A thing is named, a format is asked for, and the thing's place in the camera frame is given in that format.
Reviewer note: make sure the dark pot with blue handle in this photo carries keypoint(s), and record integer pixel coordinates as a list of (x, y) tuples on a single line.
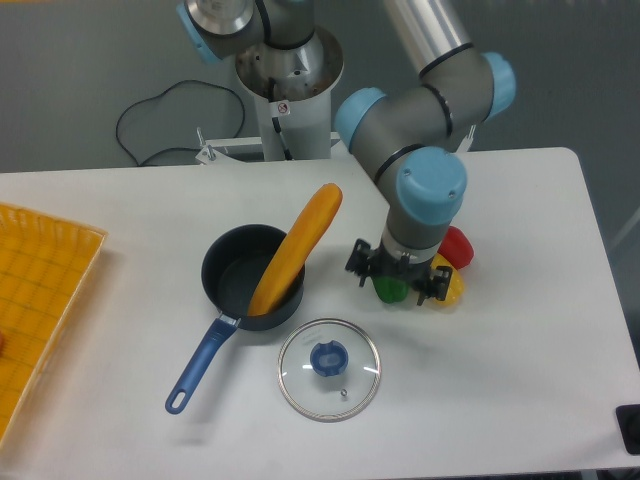
[(230, 272)]

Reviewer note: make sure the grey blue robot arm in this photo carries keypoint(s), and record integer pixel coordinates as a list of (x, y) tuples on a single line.
[(424, 188)]

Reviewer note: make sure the yellow wicker tray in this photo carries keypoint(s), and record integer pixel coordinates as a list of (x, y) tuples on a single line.
[(45, 263)]

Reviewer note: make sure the yellow toy bell pepper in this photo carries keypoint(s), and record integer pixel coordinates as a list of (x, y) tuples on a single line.
[(456, 286)]

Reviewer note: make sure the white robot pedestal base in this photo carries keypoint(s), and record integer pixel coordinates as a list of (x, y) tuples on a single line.
[(290, 66)]

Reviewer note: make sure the black device at table edge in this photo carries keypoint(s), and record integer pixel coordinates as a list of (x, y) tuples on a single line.
[(628, 417)]

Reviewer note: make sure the glass pot lid blue knob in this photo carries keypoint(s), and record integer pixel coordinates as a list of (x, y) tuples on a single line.
[(329, 370)]

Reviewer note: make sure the red toy bell pepper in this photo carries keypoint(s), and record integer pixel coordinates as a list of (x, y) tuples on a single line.
[(456, 248)]

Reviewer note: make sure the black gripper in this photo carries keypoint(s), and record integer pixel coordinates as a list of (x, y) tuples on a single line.
[(428, 282)]

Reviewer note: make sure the green toy bell pepper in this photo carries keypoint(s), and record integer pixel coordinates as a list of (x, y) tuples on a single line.
[(390, 290)]

